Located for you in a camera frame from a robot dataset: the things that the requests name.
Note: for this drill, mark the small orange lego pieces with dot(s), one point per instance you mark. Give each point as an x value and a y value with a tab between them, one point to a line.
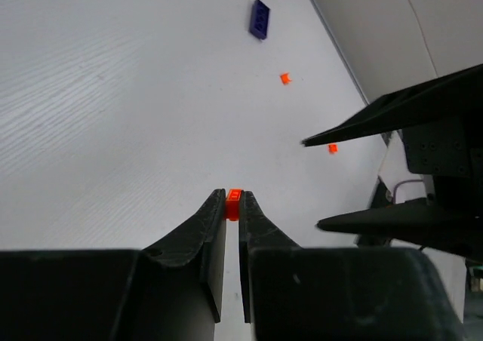
332	148

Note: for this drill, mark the dark blue lego plate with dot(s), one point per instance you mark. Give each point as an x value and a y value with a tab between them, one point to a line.
259	20

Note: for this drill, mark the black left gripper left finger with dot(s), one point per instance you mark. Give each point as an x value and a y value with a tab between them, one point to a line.
171	290

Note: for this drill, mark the orange small lego plate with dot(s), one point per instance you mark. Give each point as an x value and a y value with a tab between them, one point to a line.
232	204

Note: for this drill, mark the tiny orange lego stud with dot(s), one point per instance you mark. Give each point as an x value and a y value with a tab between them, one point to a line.
285	78

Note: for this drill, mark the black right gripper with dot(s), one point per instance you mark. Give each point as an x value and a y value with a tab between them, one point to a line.
447	153

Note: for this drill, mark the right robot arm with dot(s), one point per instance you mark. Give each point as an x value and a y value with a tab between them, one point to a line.
381	205

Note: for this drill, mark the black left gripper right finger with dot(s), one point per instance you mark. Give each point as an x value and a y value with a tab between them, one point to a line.
349	293

